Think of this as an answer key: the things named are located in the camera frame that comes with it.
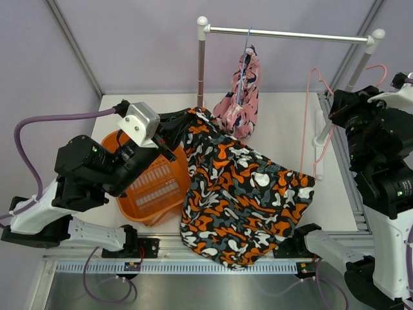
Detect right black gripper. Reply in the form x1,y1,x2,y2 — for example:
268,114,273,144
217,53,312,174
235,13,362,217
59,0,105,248
329,85,395,168

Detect pink wire hanger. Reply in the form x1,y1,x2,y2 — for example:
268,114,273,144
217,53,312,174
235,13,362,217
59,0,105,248
299,64,388,171

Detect orange camouflage shorts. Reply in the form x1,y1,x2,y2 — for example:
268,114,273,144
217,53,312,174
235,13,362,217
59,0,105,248
179,107,316,270

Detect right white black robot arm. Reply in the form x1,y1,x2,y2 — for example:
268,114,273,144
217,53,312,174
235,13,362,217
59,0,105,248
292,86,412,309

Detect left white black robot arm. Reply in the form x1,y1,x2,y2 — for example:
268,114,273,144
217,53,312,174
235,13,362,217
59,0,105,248
1,100,192,258

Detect pink patterned shorts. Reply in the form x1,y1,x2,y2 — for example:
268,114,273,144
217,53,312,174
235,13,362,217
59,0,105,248
213,45,261,139

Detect metal clothes rack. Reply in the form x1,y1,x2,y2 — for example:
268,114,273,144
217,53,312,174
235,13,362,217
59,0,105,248
191,15,387,181

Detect orange plastic basket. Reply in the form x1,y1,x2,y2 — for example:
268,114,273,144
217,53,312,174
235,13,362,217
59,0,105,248
116,146,190,227

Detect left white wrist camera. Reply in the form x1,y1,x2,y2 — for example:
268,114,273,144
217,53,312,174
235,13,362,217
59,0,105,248
117,102,160,149

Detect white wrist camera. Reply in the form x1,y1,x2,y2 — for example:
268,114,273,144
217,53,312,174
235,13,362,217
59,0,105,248
367,72,412,109
117,102,160,149

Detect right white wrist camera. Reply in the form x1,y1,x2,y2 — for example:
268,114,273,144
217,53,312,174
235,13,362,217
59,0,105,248
367,72,412,109

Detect blue wire hanger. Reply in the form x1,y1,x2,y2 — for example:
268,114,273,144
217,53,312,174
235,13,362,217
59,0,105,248
236,26,252,105

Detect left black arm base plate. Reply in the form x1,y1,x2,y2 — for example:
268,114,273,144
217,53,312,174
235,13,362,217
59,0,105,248
101,237,159,259

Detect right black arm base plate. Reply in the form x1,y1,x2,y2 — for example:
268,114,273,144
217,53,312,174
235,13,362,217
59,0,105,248
273,238,321,259

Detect aluminium rail frame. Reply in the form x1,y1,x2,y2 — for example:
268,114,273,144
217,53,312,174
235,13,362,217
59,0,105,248
30,93,398,310

